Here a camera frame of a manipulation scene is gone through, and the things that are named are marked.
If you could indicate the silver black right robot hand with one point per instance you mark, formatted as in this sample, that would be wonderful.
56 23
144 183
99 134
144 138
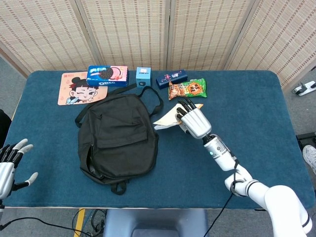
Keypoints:
196 123

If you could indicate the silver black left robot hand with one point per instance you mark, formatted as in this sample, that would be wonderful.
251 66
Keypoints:
6 172

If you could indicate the white yellow-edged notebook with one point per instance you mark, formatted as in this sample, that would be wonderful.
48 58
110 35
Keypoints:
168 119

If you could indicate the green orange snack bag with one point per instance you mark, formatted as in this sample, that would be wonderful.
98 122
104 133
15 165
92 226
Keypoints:
190 90

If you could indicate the black backpack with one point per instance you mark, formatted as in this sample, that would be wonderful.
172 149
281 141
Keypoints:
118 138

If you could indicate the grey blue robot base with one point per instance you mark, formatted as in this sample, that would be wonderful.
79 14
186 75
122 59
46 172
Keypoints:
148 222

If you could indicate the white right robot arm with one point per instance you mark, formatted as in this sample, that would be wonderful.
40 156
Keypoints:
276 197

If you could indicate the black fabric object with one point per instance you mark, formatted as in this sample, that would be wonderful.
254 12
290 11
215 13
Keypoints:
3 128

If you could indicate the long dark blue box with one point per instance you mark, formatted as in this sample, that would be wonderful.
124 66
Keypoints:
170 79

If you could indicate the blue carpet table cover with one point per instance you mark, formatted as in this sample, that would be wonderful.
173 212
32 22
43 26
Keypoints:
172 177

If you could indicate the small light blue box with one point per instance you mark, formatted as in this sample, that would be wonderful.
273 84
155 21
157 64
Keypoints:
143 79

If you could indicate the yellow floor tape strip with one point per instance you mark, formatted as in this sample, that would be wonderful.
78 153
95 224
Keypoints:
79 222

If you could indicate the pink cartoon girl mouse pad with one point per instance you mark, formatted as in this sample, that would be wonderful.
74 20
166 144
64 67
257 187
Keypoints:
74 96

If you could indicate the black table control panel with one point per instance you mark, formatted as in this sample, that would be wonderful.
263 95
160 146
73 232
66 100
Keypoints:
259 210

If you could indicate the blue Oreo cookie box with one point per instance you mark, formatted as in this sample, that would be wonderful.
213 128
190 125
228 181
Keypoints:
98 74

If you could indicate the black equipment box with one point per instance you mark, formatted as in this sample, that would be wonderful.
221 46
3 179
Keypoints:
307 138

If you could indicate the white power strip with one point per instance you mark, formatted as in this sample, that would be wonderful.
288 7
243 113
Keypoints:
304 89

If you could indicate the woven beige folding screen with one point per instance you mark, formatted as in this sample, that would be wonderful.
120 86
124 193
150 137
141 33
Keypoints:
123 29

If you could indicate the white mesh sneaker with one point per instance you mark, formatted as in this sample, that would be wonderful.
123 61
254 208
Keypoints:
310 155

